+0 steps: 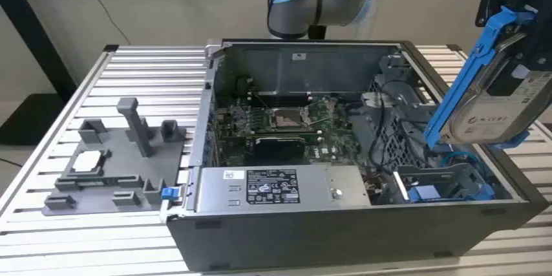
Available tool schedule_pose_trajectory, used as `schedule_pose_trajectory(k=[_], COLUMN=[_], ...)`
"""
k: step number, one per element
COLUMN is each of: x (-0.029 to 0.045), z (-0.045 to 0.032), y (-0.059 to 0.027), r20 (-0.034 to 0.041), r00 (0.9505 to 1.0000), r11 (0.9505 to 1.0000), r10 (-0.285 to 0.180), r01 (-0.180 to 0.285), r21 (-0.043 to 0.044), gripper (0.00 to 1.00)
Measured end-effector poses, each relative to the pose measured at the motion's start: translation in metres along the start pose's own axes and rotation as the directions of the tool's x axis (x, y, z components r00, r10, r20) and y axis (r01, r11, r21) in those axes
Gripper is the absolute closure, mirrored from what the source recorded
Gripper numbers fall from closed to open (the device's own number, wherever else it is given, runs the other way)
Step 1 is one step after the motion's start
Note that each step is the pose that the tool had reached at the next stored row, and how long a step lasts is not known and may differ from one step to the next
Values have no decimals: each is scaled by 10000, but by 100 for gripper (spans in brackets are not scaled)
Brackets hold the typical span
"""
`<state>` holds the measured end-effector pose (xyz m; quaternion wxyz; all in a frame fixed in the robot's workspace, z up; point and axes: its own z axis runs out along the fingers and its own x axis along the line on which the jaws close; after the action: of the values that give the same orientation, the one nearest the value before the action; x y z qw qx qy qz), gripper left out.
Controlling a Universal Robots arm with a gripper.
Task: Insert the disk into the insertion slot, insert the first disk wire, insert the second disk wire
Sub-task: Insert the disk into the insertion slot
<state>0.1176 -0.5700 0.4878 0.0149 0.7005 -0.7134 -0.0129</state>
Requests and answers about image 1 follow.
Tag hard disk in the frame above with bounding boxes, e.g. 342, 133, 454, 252
406, 184, 442, 200
424, 5, 552, 151

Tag black disk wire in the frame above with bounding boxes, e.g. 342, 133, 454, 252
369, 79, 436, 173

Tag blue disk wire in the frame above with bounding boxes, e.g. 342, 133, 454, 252
440, 150, 480, 176

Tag grey disk bay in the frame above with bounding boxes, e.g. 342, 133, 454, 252
392, 161, 493, 204

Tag metal drive cage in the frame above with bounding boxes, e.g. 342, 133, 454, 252
348, 74, 457, 173

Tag green motherboard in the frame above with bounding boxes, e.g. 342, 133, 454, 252
214, 94, 372, 167

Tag black RAM slots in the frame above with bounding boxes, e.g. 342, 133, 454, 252
248, 90, 313, 107

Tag CPU socket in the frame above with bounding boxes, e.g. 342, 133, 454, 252
265, 107, 312, 131

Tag locking lever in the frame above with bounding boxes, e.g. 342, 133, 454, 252
253, 92, 273, 111

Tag silver power supply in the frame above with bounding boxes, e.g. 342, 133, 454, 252
194, 164, 372, 211

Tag black PC case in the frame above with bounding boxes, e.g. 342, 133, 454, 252
158, 37, 550, 272

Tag blue case latch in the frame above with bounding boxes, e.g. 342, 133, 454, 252
158, 186, 180, 201

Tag grey parts rack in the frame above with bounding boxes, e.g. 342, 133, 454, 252
40, 96, 189, 218

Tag silver CPU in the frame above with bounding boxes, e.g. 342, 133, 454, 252
72, 151, 104, 172

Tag black box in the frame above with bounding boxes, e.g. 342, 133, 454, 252
0, 93, 66, 146

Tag thin black wall cable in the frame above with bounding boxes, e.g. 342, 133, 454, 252
72, 0, 132, 46

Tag black slanted post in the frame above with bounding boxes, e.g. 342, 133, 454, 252
0, 0, 80, 96

